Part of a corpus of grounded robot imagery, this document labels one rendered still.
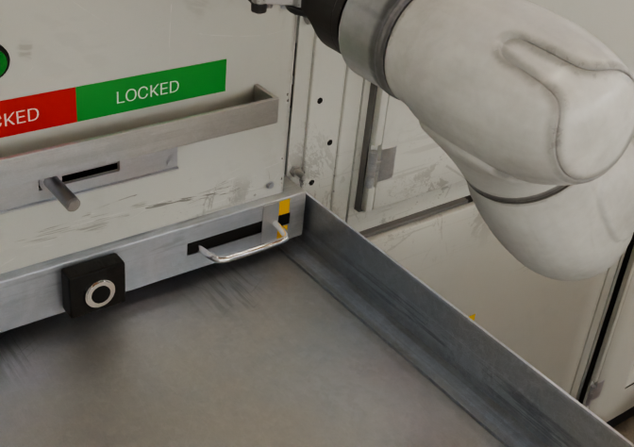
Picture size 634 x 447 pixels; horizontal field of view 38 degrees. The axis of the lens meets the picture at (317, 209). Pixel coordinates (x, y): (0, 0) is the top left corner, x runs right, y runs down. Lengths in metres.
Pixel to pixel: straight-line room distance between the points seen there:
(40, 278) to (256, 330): 0.22
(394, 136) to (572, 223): 0.51
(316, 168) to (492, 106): 0.59
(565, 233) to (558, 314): 1.03
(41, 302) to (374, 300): 0.35
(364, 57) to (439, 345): 0.40
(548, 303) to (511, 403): 0.76
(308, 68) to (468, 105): 0.51
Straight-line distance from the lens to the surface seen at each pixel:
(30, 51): 0.84
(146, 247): 0.98
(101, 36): 0.86
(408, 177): 1.22
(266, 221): 1.05
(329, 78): 1.08
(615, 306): 1.90
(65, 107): 0.87
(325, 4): 0.69
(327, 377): 0.93
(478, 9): 0.60
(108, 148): 0.86
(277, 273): 1.06
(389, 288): 1.00
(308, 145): 1.10
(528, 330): 1.67
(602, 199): 0.69
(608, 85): 0.57
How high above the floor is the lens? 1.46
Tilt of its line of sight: 31 degrees down
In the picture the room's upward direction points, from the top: 6 degrees clockwise
